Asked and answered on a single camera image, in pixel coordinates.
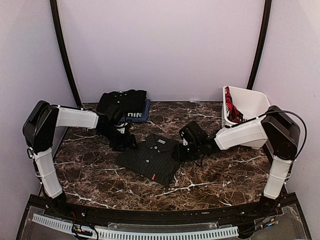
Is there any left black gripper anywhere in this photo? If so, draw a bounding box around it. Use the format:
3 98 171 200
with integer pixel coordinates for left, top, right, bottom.
99 125 139 152

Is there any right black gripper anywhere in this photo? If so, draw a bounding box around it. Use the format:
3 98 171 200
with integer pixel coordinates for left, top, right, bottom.
171 141 203 161

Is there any black white lettered shirt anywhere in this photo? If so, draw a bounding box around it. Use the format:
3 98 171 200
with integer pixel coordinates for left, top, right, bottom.
124 110 149 119

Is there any blue checkered shirt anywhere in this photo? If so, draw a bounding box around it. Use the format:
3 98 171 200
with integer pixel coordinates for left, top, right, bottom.
119 99 151 124

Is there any black button shirt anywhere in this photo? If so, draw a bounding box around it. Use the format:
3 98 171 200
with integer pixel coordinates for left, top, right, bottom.
96 89 147 114

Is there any black pinstriped long sleeve shirt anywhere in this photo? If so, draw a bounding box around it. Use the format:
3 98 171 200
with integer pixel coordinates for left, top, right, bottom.
115 134 181 186

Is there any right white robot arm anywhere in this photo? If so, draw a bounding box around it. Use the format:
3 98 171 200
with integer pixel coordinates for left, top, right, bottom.
172 105 305 217

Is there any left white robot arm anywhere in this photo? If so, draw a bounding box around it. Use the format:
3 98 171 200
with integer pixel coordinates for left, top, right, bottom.
22 100 138 218

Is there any red black shirt in bin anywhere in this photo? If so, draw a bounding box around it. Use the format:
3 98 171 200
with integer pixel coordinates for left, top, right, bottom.
224 86 244 124

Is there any white plastic bin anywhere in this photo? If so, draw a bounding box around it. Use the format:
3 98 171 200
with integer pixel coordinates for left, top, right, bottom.
221 85 271 127

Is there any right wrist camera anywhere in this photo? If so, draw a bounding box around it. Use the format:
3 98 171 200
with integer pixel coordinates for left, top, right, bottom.
179 121 208 146

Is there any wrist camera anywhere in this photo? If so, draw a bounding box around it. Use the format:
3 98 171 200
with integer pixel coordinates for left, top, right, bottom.
104 104 123 125
179 121 208 146

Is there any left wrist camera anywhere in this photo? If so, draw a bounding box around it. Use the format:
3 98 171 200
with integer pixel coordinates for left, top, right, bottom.
104 104 123 125

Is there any white slotted cable duct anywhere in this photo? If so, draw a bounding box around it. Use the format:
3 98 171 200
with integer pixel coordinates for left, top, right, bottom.
32 213 239 240

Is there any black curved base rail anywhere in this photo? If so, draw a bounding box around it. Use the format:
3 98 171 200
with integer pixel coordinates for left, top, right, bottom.
27 191 301 226

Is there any right black frame post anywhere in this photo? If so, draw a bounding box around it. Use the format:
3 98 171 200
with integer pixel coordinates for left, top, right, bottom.
246 0 272 90

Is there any black frame post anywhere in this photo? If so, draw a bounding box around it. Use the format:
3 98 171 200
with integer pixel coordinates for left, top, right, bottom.
246 0 272 90
49 0 82 107

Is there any left black frame post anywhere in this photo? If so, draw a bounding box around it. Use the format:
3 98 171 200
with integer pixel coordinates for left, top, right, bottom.
49 0 82 107

